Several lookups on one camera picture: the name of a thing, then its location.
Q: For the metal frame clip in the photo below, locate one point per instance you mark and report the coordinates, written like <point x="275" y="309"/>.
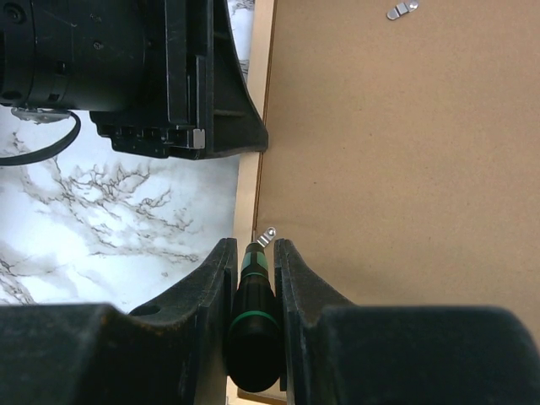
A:
<point x="401" y="9"/>
<point x="266" y="237"/>

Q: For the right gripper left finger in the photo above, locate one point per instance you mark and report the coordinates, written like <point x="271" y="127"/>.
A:
<point x="168" y="350"/>

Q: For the green black screwdriver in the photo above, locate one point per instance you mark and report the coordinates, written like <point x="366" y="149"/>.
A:
<point x="254" y="350"/>

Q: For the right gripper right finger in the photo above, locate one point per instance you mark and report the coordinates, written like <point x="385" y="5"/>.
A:
<point x="337" y="352"/>

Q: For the wooden picture frame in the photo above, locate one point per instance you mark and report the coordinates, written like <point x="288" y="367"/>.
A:
<point x="403" y="158"/>

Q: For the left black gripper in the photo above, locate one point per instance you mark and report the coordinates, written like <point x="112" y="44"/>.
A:
<point x="126" y="64"/>

